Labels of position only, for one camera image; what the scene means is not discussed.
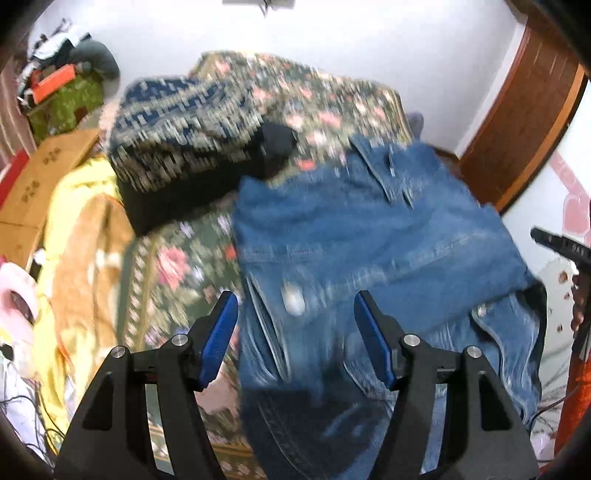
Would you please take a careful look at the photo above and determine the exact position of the pink heart wall sticker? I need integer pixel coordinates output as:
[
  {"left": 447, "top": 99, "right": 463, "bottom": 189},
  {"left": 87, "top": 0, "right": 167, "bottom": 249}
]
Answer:
[{"left": 549, "top": 151, "right": 590, "bottom": 247}]

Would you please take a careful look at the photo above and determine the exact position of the black garment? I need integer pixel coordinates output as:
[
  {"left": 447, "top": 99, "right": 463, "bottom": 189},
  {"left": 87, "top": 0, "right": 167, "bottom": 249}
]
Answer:
[{"left": 117, "top": 122, "right": 297, "bottom": 236}]

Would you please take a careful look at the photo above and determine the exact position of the orange box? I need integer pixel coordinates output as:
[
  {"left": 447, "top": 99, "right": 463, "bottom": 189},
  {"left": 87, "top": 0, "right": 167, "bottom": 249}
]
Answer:
[{"left": 32, "top": 64, "right": 76, "bottom": 104}]

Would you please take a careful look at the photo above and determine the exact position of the brown wooden door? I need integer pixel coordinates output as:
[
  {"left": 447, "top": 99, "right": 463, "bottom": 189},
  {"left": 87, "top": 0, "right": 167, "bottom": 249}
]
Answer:
[{"left": 460, "top": 16, "right": 587, "bottom": 212}]

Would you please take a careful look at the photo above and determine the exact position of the wooden lap desk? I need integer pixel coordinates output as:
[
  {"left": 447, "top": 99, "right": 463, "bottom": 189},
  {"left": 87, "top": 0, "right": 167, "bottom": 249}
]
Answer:
[{"left": 1, "top": 129, "right": 99, "bottom": 270}]

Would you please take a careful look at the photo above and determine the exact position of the person's right hand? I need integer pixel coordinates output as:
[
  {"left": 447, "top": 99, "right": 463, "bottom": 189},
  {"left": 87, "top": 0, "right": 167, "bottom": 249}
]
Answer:
[{"left": 571, "top": 273, "right": 590, "bottom": 333}]

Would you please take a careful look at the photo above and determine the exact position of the green patterned storage box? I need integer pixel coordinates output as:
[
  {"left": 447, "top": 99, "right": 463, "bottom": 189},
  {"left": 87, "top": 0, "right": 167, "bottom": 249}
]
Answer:
[{"left": 26, "top": 77, "right": 103, "bottom": 145}]

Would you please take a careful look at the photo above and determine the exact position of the grey plush pillow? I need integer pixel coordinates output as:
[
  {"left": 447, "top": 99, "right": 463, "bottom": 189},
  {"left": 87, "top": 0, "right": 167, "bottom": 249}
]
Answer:
[{"left": 68, "top": 38, "right": 120, "bottom": 81}]

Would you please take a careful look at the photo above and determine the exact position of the red box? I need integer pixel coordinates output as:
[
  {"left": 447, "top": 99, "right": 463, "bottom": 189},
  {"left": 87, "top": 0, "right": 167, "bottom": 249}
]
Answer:
[{"left": 0, "top": 150, "right": 29, "bottom": 206}]

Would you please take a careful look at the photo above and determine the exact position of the orange right sleeve forearm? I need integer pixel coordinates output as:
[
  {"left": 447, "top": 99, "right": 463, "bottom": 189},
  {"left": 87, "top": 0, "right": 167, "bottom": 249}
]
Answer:
[{"left": 554, "top": 337, "right": 591, "bottom": 455}]

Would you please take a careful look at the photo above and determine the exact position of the navy patterned folded garment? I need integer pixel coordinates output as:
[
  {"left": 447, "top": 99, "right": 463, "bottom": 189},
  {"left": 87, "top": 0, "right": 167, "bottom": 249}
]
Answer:
[{"left": 108, "top": 77, "right": 266, "bottom": 193}]

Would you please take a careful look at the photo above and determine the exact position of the floral green bed cover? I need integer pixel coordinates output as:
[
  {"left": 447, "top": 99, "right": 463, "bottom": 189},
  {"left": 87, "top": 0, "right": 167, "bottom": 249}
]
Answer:
[{"left": 110, "top": 51, "right": 417, "bottom": 480}]

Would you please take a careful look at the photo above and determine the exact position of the blue denim jacket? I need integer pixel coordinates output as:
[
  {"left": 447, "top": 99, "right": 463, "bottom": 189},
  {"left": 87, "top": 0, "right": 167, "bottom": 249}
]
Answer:
[{"left": 233, "top": 135, "right": 546, "bottom": 479}]

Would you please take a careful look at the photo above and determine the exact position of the yellow duck blanket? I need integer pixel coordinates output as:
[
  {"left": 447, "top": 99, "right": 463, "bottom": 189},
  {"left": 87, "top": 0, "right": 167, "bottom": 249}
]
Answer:
[{"left": 32, "top": 157, "right": 134, "bottom": 450}]

